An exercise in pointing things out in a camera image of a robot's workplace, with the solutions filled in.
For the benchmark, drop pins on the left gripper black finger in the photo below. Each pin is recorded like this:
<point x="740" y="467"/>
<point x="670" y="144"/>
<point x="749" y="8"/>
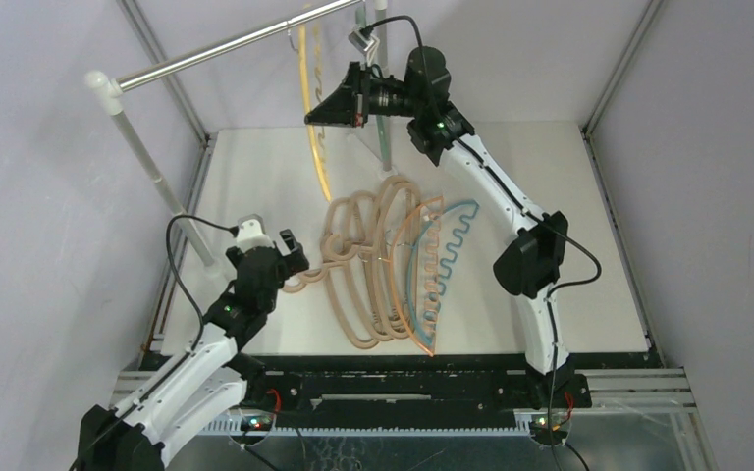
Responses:
<point x="237" y="259"/>
<point x="295" y="261"/>

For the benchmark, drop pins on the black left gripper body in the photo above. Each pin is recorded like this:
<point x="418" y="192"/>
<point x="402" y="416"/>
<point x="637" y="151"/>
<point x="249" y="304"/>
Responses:
<point x="281" y="276"/>

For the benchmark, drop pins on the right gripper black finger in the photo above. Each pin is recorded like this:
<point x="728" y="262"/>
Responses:
<point x="341" y="99"/>
<point x="333" y="114"/>

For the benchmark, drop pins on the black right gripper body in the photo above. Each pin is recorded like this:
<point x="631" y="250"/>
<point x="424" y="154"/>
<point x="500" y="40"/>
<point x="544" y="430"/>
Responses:
<point x="357" y="94"/>

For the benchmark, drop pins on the yellow wire hanger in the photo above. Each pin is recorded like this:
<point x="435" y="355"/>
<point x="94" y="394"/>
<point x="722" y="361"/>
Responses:
<point x="306" y="42"/>

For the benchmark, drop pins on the green wire hanger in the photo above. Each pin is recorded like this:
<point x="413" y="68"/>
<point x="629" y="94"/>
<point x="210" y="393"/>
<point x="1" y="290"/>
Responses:
<point x="380" y="10"/>

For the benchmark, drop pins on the blue wire hanger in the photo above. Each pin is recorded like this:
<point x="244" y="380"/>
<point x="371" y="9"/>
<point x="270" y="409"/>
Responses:
<point x="434" y="254"/>

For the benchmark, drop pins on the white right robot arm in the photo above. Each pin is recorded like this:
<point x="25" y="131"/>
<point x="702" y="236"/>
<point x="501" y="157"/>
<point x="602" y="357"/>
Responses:
<point x="529" y="267"/>

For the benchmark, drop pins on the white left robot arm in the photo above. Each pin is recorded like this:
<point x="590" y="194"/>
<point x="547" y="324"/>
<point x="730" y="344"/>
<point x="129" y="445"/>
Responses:
<point x="146" y="429"/>

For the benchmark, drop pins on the white rack foot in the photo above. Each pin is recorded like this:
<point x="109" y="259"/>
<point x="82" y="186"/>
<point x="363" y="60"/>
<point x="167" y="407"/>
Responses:
<point x="380" y="162"/>

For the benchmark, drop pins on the beige plastic hanger leftmost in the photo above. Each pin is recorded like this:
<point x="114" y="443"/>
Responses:
<point x="343" y="238"/>

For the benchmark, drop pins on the beige plastic hanger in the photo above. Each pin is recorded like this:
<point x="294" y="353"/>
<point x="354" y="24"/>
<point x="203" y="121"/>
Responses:
<point x="343" y="238"/>
<point x="387" y="305"/>
<point x="377" y="318"/>
<point x="354" y="270"/>

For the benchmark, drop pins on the beige plastic hanger top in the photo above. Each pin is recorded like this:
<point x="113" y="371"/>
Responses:
<point x="387" y="305"/>

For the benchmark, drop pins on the metal clothes rack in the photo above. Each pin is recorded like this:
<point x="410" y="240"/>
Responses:
<point x="251" y="88"/>

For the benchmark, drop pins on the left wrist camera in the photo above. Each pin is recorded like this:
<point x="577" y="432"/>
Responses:
<point x="251" y="234"/>

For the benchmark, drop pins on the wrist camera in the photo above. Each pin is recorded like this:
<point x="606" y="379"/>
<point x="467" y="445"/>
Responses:
<point x="367" y="43"/>
<point x="251" y="234"/>

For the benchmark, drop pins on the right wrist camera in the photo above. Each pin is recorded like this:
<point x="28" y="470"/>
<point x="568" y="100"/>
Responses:
<point x="367" y="43"/>

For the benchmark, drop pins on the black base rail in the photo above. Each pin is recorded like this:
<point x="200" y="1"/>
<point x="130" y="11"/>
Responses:
<point x="411" y="392"/>

